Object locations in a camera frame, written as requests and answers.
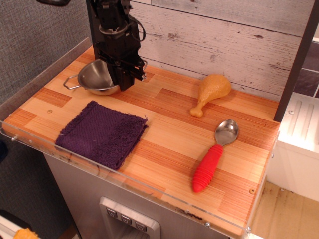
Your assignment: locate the silver dispenser panel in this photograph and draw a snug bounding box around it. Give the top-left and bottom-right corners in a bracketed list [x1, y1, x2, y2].
[99, 197, 161, 239]

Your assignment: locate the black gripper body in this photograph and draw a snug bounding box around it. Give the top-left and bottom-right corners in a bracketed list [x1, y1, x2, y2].
[96, 24, 147, 81]

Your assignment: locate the dark vertical post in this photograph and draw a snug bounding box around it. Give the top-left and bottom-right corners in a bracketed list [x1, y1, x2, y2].
[273, 0, 319, 122]

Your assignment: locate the toy chicken drumstick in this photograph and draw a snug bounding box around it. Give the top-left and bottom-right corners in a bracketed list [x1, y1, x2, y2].
[189, 74, 231, 118]

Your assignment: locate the purple cloth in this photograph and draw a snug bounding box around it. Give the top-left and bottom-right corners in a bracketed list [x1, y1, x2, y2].
[55, 101, 148, 170]

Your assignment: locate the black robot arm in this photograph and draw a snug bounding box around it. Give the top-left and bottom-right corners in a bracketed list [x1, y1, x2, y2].
[87, 0, 146, 91]

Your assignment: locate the steel bowl with handles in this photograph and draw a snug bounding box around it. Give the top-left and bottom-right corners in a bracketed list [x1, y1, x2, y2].
[63, 59, 120, 96]

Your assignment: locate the grey toy fridge cabinet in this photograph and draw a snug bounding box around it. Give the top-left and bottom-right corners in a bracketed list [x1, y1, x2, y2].
[45, 155, 227, 239]

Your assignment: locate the orange object bottom left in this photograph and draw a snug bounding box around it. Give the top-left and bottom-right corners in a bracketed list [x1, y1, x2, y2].
[13, 228, 39, 239]

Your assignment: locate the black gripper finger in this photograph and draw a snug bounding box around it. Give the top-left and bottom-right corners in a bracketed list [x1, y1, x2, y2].
[118, 68, 135, 91]
[107, 63, 121, 86]

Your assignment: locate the spoon with red handle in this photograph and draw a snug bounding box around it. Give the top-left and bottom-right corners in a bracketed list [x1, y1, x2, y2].
[192, 119, 239, 193]

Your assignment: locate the clear acrylic guard rail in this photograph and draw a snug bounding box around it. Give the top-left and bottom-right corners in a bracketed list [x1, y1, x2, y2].
[2, 116, 279, 239]

